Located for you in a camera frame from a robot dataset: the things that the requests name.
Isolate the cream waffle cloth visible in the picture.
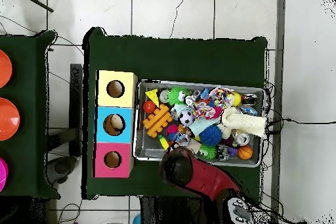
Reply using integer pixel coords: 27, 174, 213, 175
217, 107, 268, 140

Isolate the wooden box with three holes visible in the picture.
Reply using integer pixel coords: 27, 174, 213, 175
93, 70, 138, 179

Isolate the orange plastic building block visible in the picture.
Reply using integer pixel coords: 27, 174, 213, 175
142, 103, 173, 139

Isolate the green fuzzy toy with eyes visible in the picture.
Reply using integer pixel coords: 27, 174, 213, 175
167, 86, 192, 105

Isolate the black and white soccer ball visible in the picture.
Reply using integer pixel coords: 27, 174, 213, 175
178, 110, 195, 126

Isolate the red ball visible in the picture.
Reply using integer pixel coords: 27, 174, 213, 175
142, 101, 157, 114

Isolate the yellow cheese wedge toy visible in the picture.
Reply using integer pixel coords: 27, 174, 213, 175
145, 88, 160, 107

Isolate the blue spiky ball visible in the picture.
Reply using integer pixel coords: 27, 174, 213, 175
199, 124, 223, 147

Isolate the yellow ball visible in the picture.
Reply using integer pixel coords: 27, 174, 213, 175
232, 92, 243, 107

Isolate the crushed silver can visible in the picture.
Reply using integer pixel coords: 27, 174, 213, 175
234, 131, 252, 148

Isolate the small orange basketball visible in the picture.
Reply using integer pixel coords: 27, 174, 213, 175
237, 145, 253, 161

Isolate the side table with green cloth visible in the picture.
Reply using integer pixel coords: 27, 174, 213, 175
0, 30, 58, 200

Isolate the orange bowl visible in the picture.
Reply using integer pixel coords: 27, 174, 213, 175
0, 97, 21, 142
0, 49, 13, 89

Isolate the black rod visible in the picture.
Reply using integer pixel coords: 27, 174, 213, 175
14, 0, 54, 13

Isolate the pink bowl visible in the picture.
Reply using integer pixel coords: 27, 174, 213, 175
0, 157, 9, 192

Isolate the wire mesh bin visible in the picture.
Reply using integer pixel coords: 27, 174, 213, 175
133, 80, 265, 168

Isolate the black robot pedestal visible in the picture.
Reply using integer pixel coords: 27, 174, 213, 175
139, 196, 208, 224

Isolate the black power cable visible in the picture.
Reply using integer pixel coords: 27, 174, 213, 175
264, 118, 336, 131

